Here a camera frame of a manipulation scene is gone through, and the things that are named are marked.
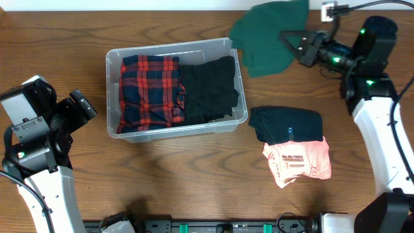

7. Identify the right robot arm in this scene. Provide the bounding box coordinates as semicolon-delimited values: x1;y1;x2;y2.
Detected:
279;16;413;232

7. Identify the dark navy garment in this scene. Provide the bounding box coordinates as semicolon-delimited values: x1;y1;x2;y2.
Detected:
248;106;323;146

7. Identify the pink printed t-shirt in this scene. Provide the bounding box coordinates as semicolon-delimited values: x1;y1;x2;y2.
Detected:
263;139;331;188

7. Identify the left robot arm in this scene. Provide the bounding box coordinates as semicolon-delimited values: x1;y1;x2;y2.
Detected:
1;75;137;232

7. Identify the black mounting rail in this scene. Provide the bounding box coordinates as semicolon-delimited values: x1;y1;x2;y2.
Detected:
82;218;324;233

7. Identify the red plaid flannel shirt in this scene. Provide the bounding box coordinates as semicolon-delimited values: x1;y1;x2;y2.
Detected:
116;55;186;134

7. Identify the black garment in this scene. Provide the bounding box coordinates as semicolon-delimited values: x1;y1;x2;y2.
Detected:
179;56;239;126

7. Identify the dark green garment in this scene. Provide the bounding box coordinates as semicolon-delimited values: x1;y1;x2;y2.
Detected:
229;0;309;78

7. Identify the clear plastic storage bin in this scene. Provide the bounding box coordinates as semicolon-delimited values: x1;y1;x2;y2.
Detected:
105;38;248;144

